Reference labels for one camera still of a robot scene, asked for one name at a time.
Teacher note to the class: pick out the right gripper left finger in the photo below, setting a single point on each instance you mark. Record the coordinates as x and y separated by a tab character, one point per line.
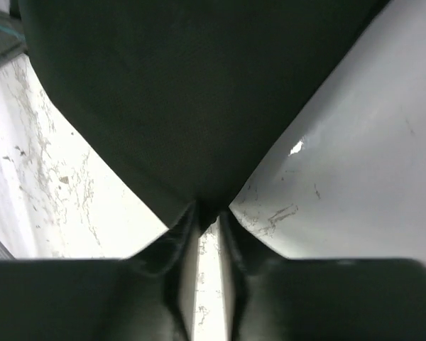
166	281

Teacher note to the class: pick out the black t shirt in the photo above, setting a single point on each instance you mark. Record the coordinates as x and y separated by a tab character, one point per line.
183	99

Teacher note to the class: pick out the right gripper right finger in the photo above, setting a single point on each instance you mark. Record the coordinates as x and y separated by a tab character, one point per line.
250	293

